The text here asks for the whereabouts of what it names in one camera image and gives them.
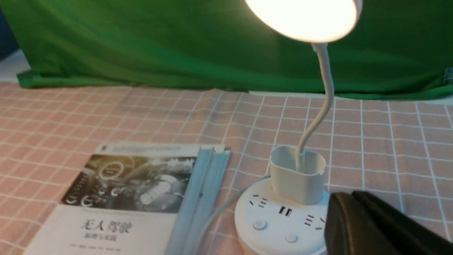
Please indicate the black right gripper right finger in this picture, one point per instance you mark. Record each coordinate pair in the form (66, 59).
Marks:
(406, 235)

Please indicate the green backdrop cloth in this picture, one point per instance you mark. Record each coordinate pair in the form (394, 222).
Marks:
(399, 49)

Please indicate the white desk lamp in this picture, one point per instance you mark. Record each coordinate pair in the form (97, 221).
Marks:
(285, 213)

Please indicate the pink checkered tablecloth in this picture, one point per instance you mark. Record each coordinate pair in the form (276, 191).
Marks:
(399, 151)

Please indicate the white self-driving textbook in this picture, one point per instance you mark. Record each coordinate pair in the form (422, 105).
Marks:
(125, 201)

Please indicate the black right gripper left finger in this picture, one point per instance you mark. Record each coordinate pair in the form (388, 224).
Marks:
(349, 229)

